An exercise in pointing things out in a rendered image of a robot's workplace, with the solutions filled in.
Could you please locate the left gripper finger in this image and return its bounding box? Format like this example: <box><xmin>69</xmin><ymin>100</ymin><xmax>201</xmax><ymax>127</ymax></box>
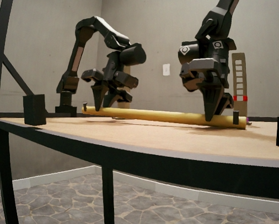
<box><xmin>91</xmin><ymin>84</ymin><xmax>109</xmax><ymax>111</ymax></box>
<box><xmin>103</xmin><ymin>94</ymin><xmax>122</xmax><ymax>108</ymax></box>

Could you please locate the long yellow rail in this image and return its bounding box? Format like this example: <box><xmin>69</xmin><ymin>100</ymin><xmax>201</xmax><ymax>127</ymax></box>
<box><xmin>82</xmin><ymin>103</ymin><xmax>246</xmax><ymax>130</ymax></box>

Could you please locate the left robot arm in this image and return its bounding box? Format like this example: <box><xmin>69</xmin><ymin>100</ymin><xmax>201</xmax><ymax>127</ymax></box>
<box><xmin>56</xmin><ymin>16</ymin><xmax>147</xmax><ymax>106</ymax></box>

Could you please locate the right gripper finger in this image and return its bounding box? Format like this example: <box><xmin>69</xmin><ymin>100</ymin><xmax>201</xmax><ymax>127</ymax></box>
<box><xmin>196</xmin><ymin>83</ymin><xmax>224</xmax><ymax>121</ymax></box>
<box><xmin>214</xmin><ymin>98</ymin><xmax>230</xmax><ymax>115</ymax></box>

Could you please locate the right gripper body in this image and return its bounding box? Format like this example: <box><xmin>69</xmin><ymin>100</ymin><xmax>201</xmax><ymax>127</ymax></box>
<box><xmin>187</xmin><ymin>55</ymin><xmax>234</xmax><ymax>109</ymax></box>

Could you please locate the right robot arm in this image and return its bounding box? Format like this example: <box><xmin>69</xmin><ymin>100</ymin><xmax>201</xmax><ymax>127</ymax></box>
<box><xmin>178</xmin><ymin>0</ymin><xmax>239</xmax><ymax>92</ymax></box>

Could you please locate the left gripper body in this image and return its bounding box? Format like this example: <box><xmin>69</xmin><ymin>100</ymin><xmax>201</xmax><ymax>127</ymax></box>
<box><xmin>81</xmin><ymin>63</ymin><xmax>132</xmax><ymax>103</ymax></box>

